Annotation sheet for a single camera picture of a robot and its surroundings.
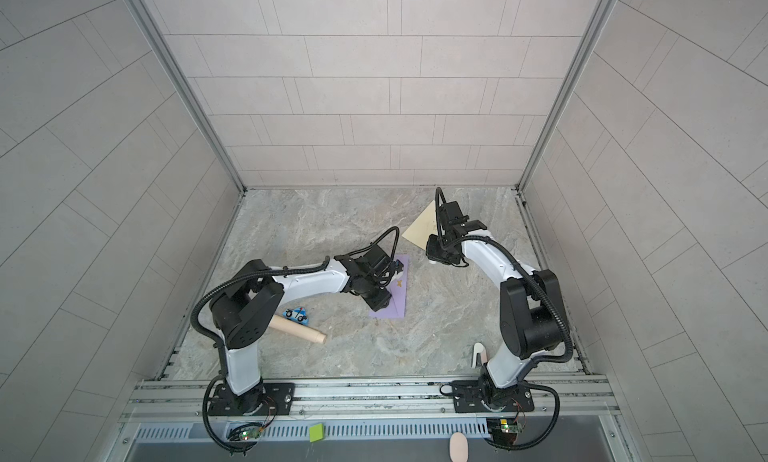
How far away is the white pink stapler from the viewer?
0.77m

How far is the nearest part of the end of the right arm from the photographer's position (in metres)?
0.65

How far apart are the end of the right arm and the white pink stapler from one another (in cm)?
24
